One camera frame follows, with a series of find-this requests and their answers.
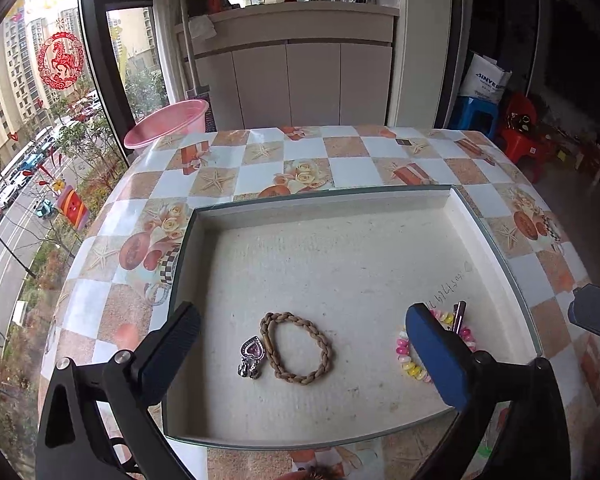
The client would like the brown braided bracelet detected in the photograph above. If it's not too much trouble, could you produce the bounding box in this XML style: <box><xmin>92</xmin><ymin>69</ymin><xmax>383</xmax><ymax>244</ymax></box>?
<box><xmin>260</xmin><ymin>311</ymin><xmax>335</xmax><ymax>385</ymax></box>

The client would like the white shopping bag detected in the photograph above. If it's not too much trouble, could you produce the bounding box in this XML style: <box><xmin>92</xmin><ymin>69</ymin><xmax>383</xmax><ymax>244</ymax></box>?
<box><xmin>459</xmin><ymin>52</ymin><xmax>513</xmax><ymax>103</ymax></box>

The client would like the red plastic chair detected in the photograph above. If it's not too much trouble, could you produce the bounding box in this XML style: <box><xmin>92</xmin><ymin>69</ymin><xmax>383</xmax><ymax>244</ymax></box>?
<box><xmin>495</xmin><ymin>92</ymin><xmax>556</xmax><ymax>168</ymax></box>

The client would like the white cloth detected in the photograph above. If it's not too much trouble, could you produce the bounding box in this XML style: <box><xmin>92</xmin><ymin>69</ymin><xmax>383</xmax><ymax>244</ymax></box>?
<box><xmin>187</xmin><ymin>15</ymin><xmax>218</xmax><ymax>41</ymax></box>

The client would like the red horse window sticker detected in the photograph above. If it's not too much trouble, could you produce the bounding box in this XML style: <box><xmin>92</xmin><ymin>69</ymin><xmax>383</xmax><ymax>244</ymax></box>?
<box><xmin>36</xmin><ymin>31</ymin><xmax>86</xmax><ymax>91</ymax></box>

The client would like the pink plastic basin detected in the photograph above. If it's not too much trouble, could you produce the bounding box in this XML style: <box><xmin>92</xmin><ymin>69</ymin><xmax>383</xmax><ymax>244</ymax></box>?
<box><xmin>124</xmin><ymin>100</ymin><xmax>210</xmax><ymax>150</ymax></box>

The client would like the white cabinet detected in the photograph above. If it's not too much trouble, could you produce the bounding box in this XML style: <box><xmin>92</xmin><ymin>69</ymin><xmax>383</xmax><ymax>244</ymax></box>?
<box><xmin>175</xmin><ymin>2</ymin><xmax>401</xmax><ymax>131</ymax></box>

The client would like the grey-green shallow tray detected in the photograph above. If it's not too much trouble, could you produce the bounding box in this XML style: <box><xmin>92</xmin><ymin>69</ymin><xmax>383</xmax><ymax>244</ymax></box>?
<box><xmin>162</xmin><ymin>185</ymin><xmax>543</xmax><ymax>451</ymax></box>

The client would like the multicolour beaded bracelet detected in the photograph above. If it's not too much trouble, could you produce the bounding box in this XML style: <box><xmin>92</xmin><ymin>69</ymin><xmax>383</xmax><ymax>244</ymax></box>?
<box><xmin>395</xmin><ymin>309</ymin><xmax>478</xmax><ymax>385</ymax></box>

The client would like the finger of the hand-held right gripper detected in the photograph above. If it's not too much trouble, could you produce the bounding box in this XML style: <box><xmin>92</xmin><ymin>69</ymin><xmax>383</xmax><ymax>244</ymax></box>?
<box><xmin>568</xmin><ymin>284</ymin><xmax>600</xmax><ymax>346</ymax></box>

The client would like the blue plastic stool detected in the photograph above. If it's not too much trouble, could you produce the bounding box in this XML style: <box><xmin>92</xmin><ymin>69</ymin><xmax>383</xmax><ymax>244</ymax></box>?
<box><xmin>447</xmin><ymin>96</ymin><xmax>501</xmax><ymax>141</ymax></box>

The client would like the white long-handled mop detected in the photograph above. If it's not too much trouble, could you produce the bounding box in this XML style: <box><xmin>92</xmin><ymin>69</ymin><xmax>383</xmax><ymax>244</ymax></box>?
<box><xmin>179</xmin><ymin>0</ymin><xmax>211</xmax><ymax>106</ymax></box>

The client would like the red lantern window sticker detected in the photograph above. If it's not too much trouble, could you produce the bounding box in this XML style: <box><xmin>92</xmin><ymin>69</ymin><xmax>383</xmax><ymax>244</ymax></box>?
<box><xmin>55</xmin><ymin>185</ymin><xmax>91</xmax><ymax>228</ymax></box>

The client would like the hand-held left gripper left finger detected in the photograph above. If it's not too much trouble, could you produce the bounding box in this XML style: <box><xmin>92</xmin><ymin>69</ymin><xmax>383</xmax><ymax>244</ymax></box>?
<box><xmin>35</xmin><ymin>301</ymin><xmax>202</xmax><ymax>480</ymax></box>

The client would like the dark slim hair clip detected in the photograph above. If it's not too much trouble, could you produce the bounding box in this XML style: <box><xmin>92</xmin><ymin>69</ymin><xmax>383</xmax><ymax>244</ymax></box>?
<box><xmin>445</xmin><ymin>301</ymin><xmax>468</xmax><ymax>336</ymax></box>

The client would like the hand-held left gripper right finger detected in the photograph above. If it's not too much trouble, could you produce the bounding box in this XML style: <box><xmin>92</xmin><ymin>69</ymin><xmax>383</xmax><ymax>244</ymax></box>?
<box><xmin>405</xmin><ymin>303</ymin><xmax>572</xmax><ymax>480</ymax></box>

